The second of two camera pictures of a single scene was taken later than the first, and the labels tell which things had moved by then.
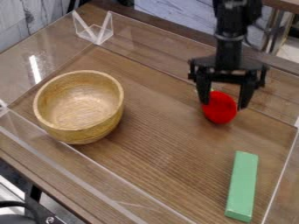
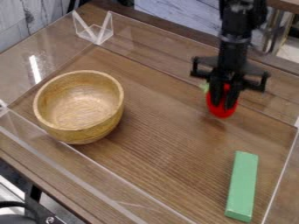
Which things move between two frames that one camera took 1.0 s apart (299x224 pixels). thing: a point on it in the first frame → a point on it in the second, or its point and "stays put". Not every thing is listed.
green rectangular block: x=241 y=186 stays put
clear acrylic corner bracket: x=93 y=32 stays put
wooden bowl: x=77 y=105 stays put
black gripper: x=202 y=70 → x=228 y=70
